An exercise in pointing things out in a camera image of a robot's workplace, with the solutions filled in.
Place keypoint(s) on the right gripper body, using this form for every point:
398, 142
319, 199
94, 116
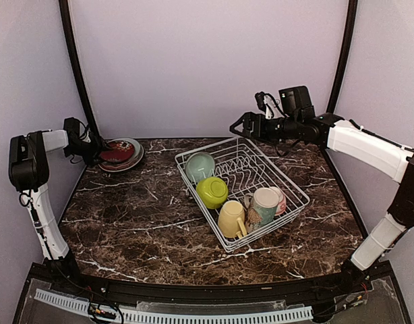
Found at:
274, 132

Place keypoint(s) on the right black frame post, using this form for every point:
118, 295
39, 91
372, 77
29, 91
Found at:
343, 55

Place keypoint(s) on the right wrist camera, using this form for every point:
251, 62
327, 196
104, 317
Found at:
268, 105

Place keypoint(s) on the black front rail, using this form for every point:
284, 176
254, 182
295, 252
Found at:
322, 293

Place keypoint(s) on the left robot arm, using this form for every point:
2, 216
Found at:
29, 173

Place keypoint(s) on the black frame post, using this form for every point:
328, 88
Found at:
343, 55
75, 64

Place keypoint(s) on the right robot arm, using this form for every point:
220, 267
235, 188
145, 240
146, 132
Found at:
292, 117

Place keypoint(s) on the light teal bowl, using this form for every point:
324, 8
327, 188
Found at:
199, 166

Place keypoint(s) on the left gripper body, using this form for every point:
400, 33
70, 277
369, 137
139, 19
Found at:
87, 150

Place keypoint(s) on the teal patterned mug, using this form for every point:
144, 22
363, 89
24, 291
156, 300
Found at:
260, 207

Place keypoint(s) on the left black frame post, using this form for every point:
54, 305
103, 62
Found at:
75, 64

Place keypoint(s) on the light teal plate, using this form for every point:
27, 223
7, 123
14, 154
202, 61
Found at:
137, 150

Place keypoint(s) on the dark red floral bowl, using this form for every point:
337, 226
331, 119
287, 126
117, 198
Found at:
118, 151

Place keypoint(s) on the white wire dish rack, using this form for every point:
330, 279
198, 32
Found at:
244, 168

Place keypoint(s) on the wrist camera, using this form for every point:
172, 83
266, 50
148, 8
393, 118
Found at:
76, 130
268, 105

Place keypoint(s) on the yellow mug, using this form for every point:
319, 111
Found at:
231, 220

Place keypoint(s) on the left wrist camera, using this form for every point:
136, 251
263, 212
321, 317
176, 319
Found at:
76, 130

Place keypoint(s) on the lime green bowl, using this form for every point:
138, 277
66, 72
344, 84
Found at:
213, 192

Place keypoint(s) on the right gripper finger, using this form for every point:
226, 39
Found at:
243, 125
260, 137

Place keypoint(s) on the pink and white cup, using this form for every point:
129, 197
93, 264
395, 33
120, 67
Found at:
282, 202

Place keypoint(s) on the white slotted cable duct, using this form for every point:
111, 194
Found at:
159, 312

